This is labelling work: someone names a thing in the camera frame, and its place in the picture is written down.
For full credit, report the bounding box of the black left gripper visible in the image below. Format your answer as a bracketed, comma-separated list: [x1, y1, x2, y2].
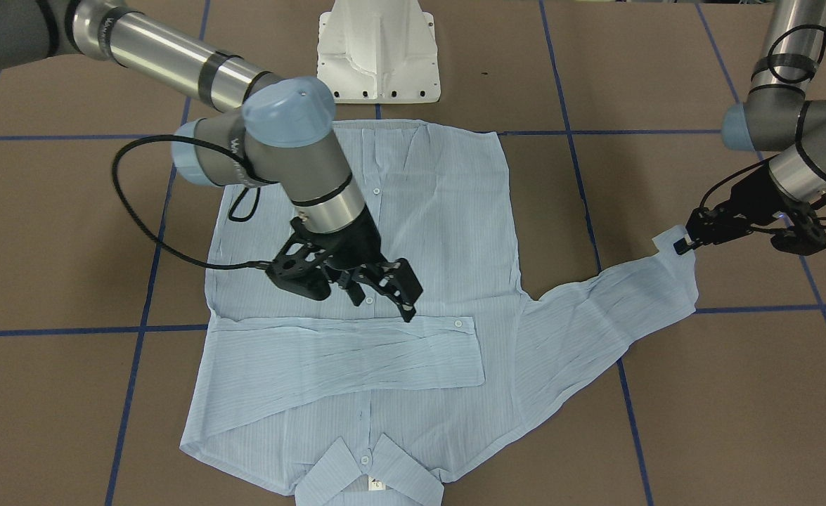
[673, 163, 797, 255]

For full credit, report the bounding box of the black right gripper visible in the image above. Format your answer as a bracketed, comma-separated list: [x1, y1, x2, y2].
[293, 208, 423, 323]

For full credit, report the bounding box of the light blue button-up shirt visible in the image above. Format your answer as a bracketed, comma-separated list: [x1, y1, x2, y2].
[179, 119, 698, 505]

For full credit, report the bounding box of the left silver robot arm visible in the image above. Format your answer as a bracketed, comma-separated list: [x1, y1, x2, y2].
[673, 1, 826, 256]

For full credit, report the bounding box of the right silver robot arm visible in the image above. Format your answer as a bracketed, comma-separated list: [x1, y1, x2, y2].
[0, 1, 422, 321]

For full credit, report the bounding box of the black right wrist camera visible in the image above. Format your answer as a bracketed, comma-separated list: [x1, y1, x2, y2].
[265, 233, 331, 301]

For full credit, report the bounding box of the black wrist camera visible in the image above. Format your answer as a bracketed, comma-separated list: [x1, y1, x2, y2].
[265, 233, 331, 301]
[770, 204, 826, 257]

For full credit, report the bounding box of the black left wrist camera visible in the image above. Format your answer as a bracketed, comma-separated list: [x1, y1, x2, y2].
[770, 204, 826, 257]

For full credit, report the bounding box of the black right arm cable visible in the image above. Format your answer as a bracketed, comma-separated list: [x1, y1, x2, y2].
[111, 134, 276, 271]

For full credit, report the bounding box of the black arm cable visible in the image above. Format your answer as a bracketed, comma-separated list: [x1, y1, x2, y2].
[697, 25, 826, 212]
[111, 134, 276, 271]

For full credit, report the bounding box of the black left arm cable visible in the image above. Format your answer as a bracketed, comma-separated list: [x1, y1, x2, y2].
[697, 25, 826, 212]

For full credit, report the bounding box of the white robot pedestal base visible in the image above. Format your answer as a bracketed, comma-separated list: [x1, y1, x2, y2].
[317, 1, 441, 105]

